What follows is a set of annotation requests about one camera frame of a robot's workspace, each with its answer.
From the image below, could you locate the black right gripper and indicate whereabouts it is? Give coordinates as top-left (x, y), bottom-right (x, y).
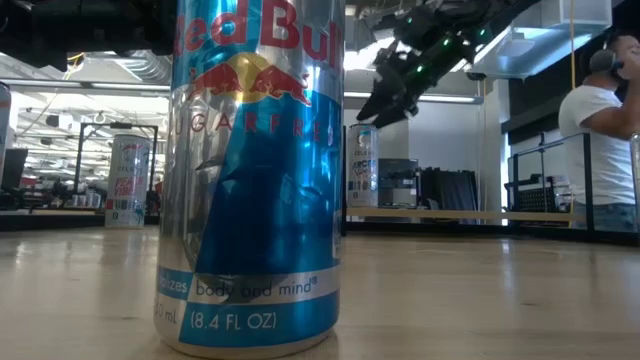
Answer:
top-left (356, 4), bottom-right (494, 130)

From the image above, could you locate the Red Bull sugarfree can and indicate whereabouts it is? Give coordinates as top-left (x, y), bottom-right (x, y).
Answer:
top-left (153, 0), bottom-right (347, 360)

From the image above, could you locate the Celsius Peach Vibe can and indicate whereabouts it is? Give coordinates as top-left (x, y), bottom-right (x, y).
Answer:
top-left (103, 133), bottom-right (152, 230)

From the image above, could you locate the black-framed wooden shelf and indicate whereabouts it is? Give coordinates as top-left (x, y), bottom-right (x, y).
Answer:
top-left (341, 124), bottom-right (596, 236)

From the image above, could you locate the silver blue beverage can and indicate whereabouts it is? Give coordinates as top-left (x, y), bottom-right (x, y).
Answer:
top-left (630, 132), bottom-right (640, 232)

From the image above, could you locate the long ceiling light strip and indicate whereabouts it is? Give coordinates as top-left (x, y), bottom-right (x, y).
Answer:
top-left (343, 91), bottom-right (485, 105)
top-left (0, 79), bottom-right (172, 94)

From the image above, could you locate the Celsius Arctic Vibe can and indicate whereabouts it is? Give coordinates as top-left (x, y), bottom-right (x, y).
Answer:
top-left (346, 123), bottom-right (380, 209)

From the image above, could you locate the black machine cabinet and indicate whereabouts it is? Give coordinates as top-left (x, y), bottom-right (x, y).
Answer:
top-left (377, 158), bottom-right (420, 209)

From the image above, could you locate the black perforated rack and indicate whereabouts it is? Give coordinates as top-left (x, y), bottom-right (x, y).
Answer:
top-left (503, 173), bottom-right (560, 215)

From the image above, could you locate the person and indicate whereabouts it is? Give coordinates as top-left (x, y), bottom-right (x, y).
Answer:
top-left (558, 28), bottom-right (640, 234)

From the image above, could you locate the black computer monitor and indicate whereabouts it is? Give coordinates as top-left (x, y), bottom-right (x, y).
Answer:
top-left (0, 147), bottom-right (29, 192)

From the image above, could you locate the rectangular metal air duct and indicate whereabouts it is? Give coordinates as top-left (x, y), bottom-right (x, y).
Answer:
top-left (464, 0), bottom-right (614, 81)

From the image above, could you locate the hanging yellow cable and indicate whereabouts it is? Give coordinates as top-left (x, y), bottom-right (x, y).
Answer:
top-left (568, 0), bottom-right (577, 132)

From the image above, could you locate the ribbed silver ventilation duct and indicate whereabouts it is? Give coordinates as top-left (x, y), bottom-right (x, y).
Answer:
top-left (112, 49), bottom-right (174, 85)

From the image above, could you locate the black metal frame stand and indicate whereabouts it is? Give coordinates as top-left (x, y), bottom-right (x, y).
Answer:
top-left (73, 121), bottom-right (160, 204)

